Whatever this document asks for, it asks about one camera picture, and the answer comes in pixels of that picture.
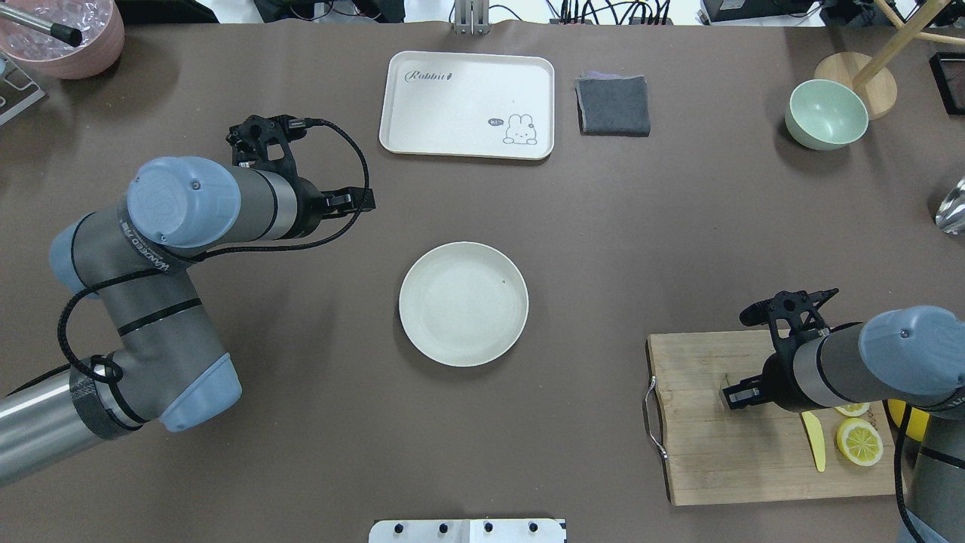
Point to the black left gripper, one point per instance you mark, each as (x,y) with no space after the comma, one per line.
(308,207)

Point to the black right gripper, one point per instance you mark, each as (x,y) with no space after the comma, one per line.
(777,382)

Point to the cream round plate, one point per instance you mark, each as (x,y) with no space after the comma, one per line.
(463,304)

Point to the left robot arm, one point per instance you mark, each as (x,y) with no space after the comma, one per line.
(138,344)

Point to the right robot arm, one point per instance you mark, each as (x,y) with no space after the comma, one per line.
(915,355)

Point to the cream rabbit tray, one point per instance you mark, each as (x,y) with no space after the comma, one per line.
(469,105)

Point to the black tray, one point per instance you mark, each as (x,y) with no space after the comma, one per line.
(948,71)

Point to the wooden cutting board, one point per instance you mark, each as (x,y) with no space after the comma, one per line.
(758,454)

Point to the yellow plastic knife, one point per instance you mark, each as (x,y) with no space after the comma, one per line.
(815,437)

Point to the lemon slice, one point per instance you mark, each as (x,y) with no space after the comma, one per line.
(853,410)
(859,442)

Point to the round yellow lemon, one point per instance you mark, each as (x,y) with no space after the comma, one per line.
(918,420)

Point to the metal scoop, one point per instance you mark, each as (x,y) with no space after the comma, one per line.
(949,217)

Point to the grey folded cloth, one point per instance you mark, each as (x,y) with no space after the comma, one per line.
(612,105)

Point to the mint green bowl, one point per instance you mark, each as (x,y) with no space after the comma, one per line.
(824,115)

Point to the pink bowl with ice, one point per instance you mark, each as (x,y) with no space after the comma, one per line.
(103,38)

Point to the wooden mug tree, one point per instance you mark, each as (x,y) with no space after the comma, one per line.
(868,77)

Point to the white cup rack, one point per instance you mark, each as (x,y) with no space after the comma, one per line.
(19,91)

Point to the aluminium frame post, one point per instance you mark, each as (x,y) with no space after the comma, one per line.
(471,17)

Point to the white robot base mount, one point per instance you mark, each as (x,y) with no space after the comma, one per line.
(470,530)

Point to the metal ice scoop handle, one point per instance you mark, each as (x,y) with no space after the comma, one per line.
(70,35)

